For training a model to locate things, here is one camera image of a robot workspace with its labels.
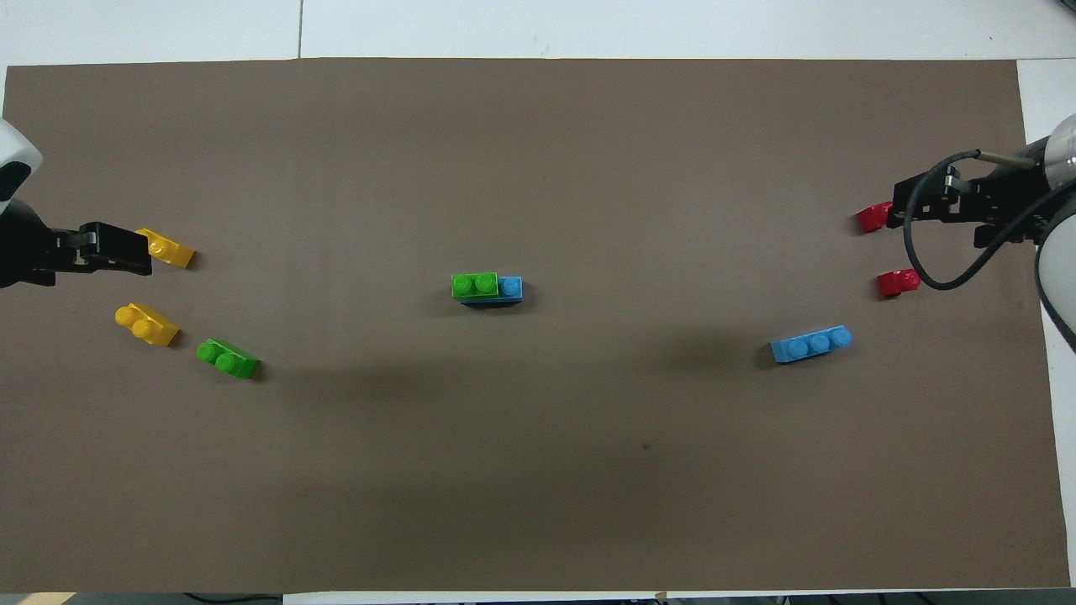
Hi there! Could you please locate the green two-stud brick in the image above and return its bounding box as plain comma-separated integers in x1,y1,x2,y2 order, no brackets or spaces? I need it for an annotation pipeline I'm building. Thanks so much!
451,273,499,301
196,338,261,381

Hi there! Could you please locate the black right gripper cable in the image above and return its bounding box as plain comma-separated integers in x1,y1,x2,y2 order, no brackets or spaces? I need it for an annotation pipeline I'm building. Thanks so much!
903,150,1076,292

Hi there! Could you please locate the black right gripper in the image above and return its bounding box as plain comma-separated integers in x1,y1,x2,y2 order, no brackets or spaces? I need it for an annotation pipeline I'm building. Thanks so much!
889,164,1052,247

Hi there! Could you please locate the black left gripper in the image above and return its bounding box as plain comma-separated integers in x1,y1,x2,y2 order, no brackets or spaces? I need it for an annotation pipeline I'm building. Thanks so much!
0,200,153,288

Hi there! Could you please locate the yellow two-stud brick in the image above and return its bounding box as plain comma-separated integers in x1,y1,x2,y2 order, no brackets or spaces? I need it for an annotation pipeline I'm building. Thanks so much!
134,228,196,270
114,302,181,348

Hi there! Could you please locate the blue three-stud brick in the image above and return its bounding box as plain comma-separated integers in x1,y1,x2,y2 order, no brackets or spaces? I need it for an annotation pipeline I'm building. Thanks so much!
770,325,852,366
461,276,525,308

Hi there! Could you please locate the brown table mat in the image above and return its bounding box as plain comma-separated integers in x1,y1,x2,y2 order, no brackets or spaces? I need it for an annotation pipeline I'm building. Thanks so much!
0,57,1070,594

